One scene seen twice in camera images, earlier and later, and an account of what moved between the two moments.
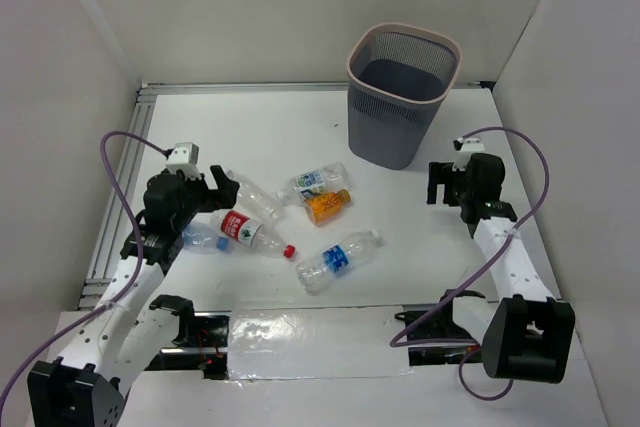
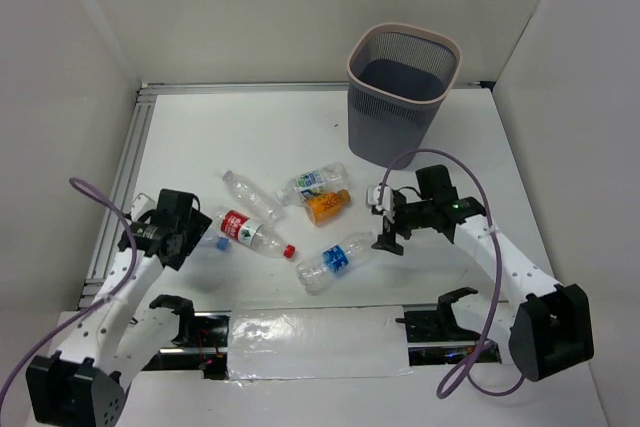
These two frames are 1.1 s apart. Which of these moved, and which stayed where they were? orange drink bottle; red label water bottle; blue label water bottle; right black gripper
Moved: right black gripper
Stayed: orange drink bottle; red label water bottle; blue label water bottle
